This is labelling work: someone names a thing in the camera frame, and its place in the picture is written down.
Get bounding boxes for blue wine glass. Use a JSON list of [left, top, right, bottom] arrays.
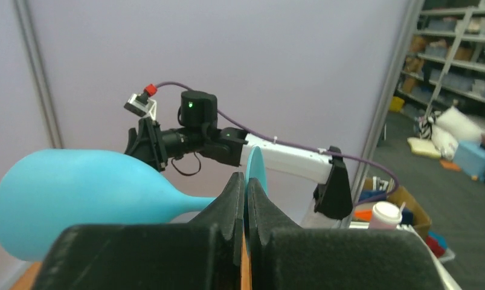
[[0, 146, 269, 263]]

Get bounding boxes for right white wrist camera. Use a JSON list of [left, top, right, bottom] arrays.
[[124, 94, 158, 121]]

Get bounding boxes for metal storage shelf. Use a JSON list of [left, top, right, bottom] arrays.
[[395, 1, 485, 118]]

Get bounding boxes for brown cardboard box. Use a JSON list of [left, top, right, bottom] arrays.
[[354, 178, 433, 241]]

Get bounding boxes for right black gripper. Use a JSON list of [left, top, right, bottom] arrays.
[[124, 117, 194, 172]]

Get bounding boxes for white paper cup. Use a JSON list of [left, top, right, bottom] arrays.
[[368, 201, 402, 230]]

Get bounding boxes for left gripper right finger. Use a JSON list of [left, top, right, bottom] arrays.
[[246, 178, 445, 289]]

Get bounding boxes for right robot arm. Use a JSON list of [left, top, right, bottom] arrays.
[[124, 86, 353, 220]]

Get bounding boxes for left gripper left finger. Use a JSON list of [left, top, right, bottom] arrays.
[[33, 172, 245, 289]]

